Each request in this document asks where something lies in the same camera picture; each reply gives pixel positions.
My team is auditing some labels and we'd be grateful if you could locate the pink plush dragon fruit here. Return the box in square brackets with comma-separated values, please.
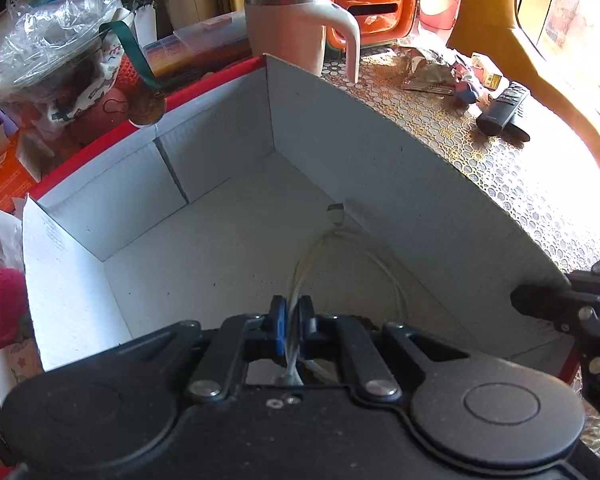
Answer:
[0, 267, 31, 358]

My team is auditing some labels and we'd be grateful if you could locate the snack wrappers pile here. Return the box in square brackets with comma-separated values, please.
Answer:
[397, 45, 461, 96]

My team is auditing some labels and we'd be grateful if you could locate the beige mug with steel rim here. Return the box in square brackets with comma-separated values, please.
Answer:
[244, 0, 361, 85]

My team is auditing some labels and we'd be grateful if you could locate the black remote control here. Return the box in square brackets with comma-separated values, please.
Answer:
[476, 81, 531, 138]

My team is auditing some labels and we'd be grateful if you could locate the red and white cardboard box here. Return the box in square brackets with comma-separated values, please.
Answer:
[22, 54, 583, 391]

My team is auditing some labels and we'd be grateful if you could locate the yellow chair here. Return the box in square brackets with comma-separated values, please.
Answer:
[447, 0, 600, 181]

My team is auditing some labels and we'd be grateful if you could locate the small yellow box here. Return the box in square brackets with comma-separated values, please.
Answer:
[472, 52, 503, 91]

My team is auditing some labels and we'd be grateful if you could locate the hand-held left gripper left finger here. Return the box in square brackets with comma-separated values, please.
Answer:
[115, 296, 287, 403]

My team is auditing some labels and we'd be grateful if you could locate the clear white cable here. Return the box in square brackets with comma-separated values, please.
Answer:
[280, 202, 411, 386]

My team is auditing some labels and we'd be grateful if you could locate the red plastic bucket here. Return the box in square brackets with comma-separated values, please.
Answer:
[419, 0, 462, 31]

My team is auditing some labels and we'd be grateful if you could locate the clear plastic bag of fruit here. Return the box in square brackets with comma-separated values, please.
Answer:
[0, 0, 136, 126]

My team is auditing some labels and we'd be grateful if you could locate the blue and red small packet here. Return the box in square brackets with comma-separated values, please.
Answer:
[452, 62, 481, 106]

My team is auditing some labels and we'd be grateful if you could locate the green ribbon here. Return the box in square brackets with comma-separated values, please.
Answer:
[99, 22, 167, 96]

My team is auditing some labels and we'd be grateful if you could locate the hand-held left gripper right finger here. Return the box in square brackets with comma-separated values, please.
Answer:
[297, 296, 481, 403]

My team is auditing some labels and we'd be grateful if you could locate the orange tissue box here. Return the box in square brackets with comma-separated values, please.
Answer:
[0, 130, 43, 211]

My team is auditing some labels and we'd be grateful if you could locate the clear plastic organizer box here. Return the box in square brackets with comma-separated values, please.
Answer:
[142, 12, 253, 81]

